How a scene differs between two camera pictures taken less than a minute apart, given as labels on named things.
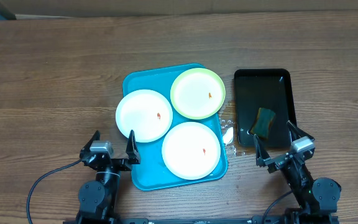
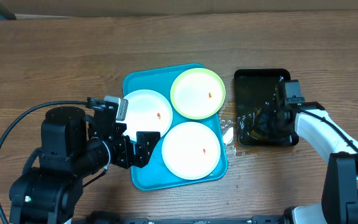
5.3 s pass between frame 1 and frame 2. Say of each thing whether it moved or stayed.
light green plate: stayed
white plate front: stayed
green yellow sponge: stayed
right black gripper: moved
